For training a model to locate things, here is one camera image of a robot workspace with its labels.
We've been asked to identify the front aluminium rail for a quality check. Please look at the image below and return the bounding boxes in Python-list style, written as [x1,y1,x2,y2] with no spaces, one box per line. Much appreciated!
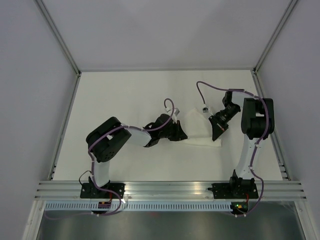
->
[34,180,307,202]

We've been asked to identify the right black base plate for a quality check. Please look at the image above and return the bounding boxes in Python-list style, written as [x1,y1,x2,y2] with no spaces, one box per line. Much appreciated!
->
[208,183,259,200]

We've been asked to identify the white cloth napkin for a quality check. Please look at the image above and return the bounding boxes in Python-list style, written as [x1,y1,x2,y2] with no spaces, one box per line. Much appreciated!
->
[180,108,222,148]

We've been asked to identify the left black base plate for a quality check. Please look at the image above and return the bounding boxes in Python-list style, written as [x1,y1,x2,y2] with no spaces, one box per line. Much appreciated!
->
[79,181,126,200]

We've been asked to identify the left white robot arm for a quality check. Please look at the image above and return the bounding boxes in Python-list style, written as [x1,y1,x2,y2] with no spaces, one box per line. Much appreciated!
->
[85,113,188,198]

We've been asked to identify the purple cable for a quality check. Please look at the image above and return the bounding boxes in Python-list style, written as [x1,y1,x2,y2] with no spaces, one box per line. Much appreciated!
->
[44,98,177,221]
[196,80,265,218]

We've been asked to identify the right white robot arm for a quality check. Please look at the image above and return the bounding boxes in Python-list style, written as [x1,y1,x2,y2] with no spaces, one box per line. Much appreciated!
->
[208,89,275,198]

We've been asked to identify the white slotted cable duct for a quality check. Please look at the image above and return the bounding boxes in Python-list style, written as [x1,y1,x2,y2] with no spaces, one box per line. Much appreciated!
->
[45,201,232,212]

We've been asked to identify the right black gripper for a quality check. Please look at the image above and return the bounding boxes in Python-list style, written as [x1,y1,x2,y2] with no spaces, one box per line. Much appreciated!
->
[209,104,241,141]

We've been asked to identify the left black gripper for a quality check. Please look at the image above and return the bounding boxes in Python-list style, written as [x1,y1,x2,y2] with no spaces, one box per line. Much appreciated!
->
[159,120,188,142]

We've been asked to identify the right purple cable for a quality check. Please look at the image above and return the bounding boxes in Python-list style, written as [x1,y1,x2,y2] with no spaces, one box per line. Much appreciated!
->
[196,80,265,218]

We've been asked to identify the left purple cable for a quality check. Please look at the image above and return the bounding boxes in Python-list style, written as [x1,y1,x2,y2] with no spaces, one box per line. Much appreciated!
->
[44,98,177,221]

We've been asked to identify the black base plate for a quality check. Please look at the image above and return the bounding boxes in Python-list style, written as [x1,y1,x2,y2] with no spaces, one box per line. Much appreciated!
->
[208,183,259,200]
[79,181,126,200]

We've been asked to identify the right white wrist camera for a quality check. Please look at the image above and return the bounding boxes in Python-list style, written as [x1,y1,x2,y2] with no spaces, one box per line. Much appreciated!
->
[202,104,211,113]

